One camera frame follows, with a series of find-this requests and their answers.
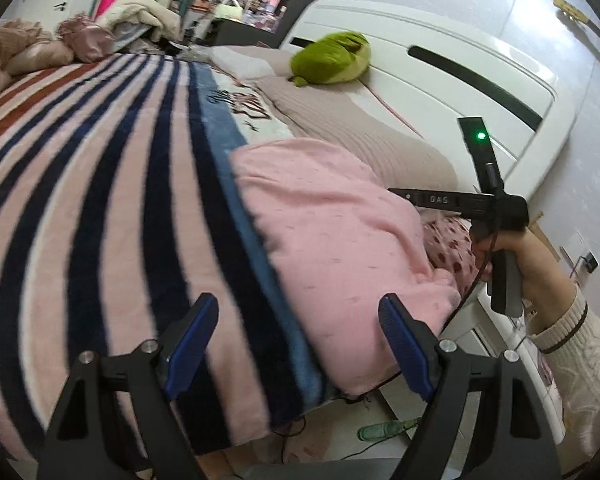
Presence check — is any guitar neck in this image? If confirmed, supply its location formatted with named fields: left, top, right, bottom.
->
left=553, top=0, right=600, bottom=40

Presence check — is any pink satin bag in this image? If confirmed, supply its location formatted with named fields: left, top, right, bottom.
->
left=56, top=13, right=114, bottom=63

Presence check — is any white knit sleeve forearm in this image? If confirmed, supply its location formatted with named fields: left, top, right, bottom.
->
left=530, top=290, right=600, bottom=457

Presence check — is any cream bedding pile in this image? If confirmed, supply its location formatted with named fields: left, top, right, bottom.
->
left=96, top=0, right=181, bottom=41

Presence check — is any beige ribbed pillow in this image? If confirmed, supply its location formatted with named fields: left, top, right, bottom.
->
left=254, top=76, right=458, bottom=191

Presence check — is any white handbag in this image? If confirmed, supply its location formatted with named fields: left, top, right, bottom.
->
left=213, top=0, right=244, bottom=22

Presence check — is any white bed headboard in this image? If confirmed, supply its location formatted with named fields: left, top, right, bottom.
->
left=280, top=0, right=576, bottom=198

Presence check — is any right hand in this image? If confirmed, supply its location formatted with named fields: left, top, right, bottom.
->
left=471, top=230, right=588, bottom=328

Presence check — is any striped plush blanket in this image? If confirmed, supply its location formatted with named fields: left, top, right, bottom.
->
left=0, top=54, right=335, bottom=460

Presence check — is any pink patterned garment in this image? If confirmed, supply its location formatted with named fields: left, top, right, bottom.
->
left=230, top=139, right=460, bottom=398

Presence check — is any white grey pillow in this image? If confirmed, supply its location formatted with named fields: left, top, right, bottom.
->
left=209, top=46, right=292, bottom=82

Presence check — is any green plush toy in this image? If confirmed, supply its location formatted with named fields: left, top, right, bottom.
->
left=289, top=32, right=372, bottom=87

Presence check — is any pink crumpled quilt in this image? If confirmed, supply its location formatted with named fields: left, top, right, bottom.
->
left=0, top=18, right=74, bottom=93

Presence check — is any green glass bottle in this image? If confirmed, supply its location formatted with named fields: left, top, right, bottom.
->
left=356, top=417, right=422, bottom=442

